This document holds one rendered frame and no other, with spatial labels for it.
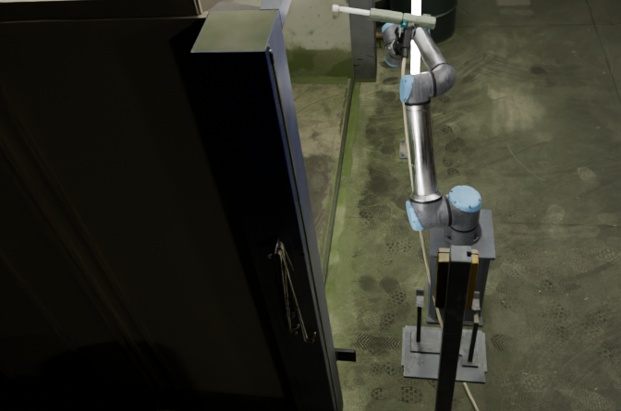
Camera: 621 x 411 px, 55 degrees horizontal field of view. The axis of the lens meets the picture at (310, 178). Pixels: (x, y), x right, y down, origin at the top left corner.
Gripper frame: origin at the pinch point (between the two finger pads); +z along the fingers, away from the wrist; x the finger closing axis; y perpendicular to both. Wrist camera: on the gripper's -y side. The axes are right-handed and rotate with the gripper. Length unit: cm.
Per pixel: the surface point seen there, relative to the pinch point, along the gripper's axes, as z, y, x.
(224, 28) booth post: 122, 74, 62
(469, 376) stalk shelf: 16, 151, -38
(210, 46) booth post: 126, 80, 64
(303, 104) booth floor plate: -198, -22, 46
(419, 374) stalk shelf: 13, 153, -19
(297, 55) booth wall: -197, -62, 57
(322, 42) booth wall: -182, -70, 39
